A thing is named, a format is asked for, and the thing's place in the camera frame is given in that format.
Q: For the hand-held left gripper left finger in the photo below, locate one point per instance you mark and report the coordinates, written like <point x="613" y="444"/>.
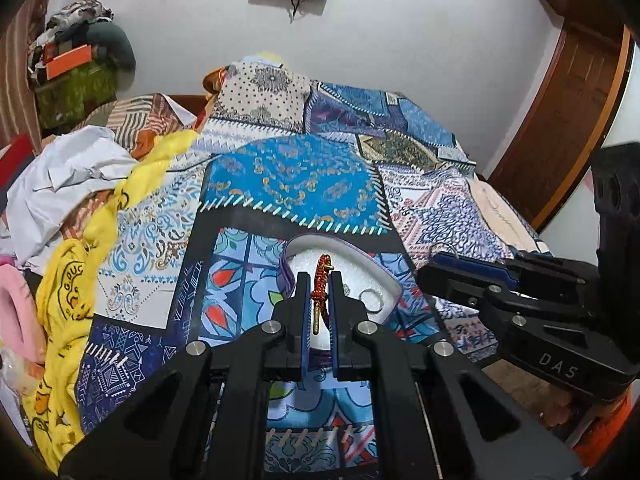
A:
<point x="303" y="310"/>

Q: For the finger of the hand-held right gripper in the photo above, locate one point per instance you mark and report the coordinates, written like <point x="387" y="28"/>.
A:
<point x="475" y="266"/>
<point x="545" y="340"/>

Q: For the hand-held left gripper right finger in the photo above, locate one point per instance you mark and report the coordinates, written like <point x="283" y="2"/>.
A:
<point x="335" y="320"/>

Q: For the silver hoop earring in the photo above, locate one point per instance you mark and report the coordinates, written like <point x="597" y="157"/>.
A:
<point x="446" y="247"/>

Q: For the purple jewelry box white lining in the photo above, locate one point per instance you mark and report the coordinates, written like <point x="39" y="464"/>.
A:
<point x="360" y="270"/>

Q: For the cream cloth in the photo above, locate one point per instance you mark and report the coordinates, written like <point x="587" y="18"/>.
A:
<point x="500" y="210"/>

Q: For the brown wooden door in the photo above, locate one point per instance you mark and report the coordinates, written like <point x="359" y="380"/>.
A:
<point x="565" y="110"/>

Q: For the blue patchwork blanket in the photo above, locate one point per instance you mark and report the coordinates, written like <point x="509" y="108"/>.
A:
<point x="300" y="185"/>

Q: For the yellow printed cloth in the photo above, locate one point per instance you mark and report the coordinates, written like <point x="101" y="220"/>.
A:
<point x="75" y="280"/>

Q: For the orange pillow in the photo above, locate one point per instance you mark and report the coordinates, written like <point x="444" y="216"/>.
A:
<point x="214" y="80"/>

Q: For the brown striped sheet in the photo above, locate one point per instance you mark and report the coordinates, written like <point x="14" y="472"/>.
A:
<point x="145" y="120"/>

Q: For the white cloth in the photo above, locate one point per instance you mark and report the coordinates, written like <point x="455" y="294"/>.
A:
<point x="65" y="170"/>

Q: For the pink cloth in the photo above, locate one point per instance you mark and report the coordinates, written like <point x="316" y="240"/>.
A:
<point x="17" y="305"/>

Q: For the green patterned bag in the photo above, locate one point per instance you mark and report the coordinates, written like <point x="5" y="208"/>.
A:
<point x="75" y="92"/>

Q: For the dark green cushion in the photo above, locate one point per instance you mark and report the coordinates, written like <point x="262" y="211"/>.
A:
<point x="117" y="45"/>

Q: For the red cloth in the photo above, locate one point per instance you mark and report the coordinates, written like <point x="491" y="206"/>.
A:
<point x="15" y="152"/>

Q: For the orange box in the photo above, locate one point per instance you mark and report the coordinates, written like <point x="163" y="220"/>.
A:
<point x="67" y="61"/>

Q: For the pile of folded clothes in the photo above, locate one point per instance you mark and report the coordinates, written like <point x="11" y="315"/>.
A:
<point x="70" y="17"/>

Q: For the brown striped curtain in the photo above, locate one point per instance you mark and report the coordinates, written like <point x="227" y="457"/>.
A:
<point x="20" y="60"/>

